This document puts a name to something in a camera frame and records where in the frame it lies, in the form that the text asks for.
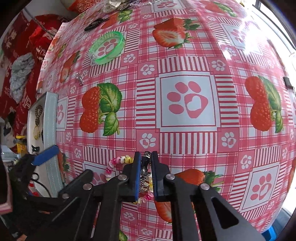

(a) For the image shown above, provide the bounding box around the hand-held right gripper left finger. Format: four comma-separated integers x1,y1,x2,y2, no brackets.
35,152,142,241

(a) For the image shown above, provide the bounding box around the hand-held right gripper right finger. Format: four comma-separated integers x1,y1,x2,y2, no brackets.
151,152,266,241

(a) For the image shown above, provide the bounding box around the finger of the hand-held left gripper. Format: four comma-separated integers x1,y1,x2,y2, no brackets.
32,145,59,166

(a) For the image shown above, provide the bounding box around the colourful bead bracelet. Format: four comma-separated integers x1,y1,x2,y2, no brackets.
105,151,154,204

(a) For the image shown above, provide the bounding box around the white drawer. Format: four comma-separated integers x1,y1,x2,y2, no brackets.
27,91,65,197

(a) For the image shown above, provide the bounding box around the grey knitted cloth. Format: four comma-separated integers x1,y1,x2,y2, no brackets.
9,53,35,104

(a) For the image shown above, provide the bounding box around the green bangle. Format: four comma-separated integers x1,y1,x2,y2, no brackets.
89,31,126,65

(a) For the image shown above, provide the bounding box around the strawberry printed pink tablecloth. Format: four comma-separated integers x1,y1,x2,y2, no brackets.
36,0,296,241

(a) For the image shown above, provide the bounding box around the red printed blanket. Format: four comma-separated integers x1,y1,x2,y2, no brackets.
0,10,70,139

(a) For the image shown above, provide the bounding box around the thin grey pole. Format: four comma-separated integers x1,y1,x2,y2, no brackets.
24,8,50,34

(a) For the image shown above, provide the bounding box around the red embroidered cushion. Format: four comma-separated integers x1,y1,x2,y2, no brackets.
68,0,97,11

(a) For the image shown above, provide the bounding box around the white scrunchie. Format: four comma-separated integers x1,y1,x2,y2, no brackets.
103,0,123,13

